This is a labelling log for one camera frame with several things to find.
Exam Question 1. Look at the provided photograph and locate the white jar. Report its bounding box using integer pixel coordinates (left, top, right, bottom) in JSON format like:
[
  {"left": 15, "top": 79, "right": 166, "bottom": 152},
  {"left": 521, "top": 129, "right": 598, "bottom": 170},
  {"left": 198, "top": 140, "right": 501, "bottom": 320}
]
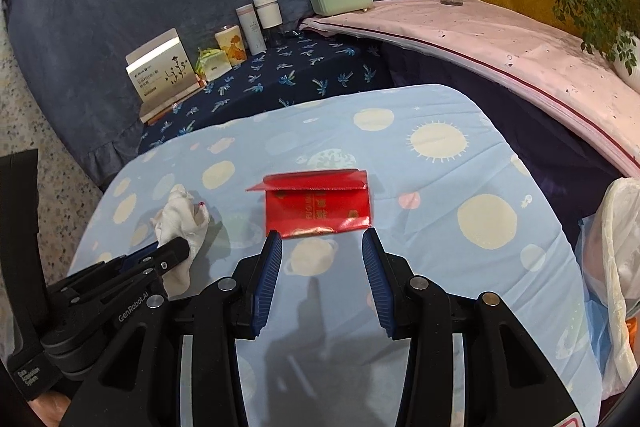
[{"left": 252, "top": 0, "right": 286, "bottom": 48}]

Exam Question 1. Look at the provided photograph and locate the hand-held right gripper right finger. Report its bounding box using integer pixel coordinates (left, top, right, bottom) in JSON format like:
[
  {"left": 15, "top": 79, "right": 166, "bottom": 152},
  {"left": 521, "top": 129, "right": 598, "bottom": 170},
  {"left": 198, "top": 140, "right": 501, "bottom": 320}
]
[{"left": 361, "top": 228, "right": 573, "bottom": 427}]

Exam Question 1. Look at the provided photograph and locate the orange plastic bag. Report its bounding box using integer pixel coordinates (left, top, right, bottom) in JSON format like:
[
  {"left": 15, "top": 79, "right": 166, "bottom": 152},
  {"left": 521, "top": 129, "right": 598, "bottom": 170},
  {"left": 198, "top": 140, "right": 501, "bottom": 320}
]
[{"left": 625, "top": 314, "right": 640, "bottom": 360}]

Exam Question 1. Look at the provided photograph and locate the dark navy cloth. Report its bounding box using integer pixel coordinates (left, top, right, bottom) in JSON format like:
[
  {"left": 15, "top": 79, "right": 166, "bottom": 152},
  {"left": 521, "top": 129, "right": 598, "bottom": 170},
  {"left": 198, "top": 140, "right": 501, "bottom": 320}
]
[{"left": 380, "top": 39, "right": 631, "bottom": 233}]

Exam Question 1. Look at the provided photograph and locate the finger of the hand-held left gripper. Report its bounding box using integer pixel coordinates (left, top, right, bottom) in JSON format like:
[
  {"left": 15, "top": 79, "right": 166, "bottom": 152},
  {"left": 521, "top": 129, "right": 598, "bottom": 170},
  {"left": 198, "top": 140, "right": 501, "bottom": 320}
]
[
  {"left": 65, "top": 243, "right": 161, "bottom": 283},
  {"left": 47, "top": 238, "right": 192, "bottom": 308}
]

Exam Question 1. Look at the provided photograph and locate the white tissue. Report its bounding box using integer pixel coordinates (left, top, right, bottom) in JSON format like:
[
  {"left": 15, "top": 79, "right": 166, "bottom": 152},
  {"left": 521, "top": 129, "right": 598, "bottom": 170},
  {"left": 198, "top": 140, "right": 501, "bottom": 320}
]
[{"left": 150, "top": 185, "right": 211, "bottom": 300}]

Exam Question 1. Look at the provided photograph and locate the red envelope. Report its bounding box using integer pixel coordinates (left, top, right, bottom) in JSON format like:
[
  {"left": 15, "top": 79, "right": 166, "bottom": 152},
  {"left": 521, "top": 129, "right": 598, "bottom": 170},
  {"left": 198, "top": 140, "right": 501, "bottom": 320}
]
[{"left": 246, "top": 169, "right": 373, "bottom": 239}]

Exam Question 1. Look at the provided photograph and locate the green packet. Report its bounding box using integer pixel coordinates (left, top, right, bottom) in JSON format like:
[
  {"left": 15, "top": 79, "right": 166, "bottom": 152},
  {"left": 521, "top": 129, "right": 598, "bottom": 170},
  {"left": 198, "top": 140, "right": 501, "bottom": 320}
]
[{"left": 194, "top": 48, "right": 232, "bottom": 82}]

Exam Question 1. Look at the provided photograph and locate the white slim bottle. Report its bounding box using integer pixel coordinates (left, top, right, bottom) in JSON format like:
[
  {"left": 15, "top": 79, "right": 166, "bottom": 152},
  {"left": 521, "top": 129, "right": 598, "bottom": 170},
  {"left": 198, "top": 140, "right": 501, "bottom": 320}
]
[{"left": 236, "top": 5, "right": 266, "bottom": 56}]

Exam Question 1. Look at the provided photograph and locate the dark blue printed cloth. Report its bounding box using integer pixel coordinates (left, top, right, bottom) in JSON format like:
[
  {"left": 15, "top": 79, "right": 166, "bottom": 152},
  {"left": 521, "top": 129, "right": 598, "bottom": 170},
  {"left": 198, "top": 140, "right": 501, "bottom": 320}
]
[{"left": 137, "top": 29, "right": 396, "bottom": 155}]

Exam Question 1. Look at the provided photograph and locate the white plastic bag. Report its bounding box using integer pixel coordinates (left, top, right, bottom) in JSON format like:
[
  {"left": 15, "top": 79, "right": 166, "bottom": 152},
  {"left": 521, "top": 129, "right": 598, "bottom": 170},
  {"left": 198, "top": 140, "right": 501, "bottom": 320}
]
[{"left": 592, "top": 177, "right": 640, "bottom": 400}]

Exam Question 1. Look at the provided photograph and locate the white card box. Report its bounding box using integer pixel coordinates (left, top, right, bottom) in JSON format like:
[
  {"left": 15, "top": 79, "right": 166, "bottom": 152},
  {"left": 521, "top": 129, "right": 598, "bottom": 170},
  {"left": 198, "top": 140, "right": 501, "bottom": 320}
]
[{"left": 125, "top": 28, "right": 207, "bottom": 124}]

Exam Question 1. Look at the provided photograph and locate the light blue printed tablecloth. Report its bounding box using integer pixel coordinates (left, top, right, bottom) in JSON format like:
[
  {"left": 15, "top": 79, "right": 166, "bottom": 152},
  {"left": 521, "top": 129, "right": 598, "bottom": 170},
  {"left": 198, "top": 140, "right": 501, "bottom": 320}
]
[{"left": 70, "top": 84, "right": 603, "bottom": 427}]

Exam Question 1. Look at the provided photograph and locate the pink padded mat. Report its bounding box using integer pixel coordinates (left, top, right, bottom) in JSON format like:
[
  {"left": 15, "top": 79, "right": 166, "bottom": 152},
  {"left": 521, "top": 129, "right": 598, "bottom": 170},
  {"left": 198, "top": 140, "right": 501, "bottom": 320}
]
[{"left": 299, "top": 0, "right": 640, "bottom": 178}]

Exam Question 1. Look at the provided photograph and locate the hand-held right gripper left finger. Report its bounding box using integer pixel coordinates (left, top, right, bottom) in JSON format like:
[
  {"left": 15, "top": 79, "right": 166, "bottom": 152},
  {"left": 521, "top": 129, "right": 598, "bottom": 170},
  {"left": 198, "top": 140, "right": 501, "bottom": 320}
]
[{"left": 60, "top": 229, "right": 283, "bottom": 427}]

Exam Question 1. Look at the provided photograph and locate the yellow flower-print box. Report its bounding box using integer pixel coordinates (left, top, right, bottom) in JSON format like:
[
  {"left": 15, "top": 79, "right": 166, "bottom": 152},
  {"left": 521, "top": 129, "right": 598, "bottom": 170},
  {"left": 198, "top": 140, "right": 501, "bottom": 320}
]
[{"left": 215, "top": 25, "right": 248, "bottom": 68}]

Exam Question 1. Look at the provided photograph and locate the white plant pot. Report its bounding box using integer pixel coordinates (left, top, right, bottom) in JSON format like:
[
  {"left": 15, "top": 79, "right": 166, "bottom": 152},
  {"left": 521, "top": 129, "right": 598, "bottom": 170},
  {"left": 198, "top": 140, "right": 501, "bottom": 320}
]
[{"left": 612, "top": 27, "right": 640, "bottom": 80}]

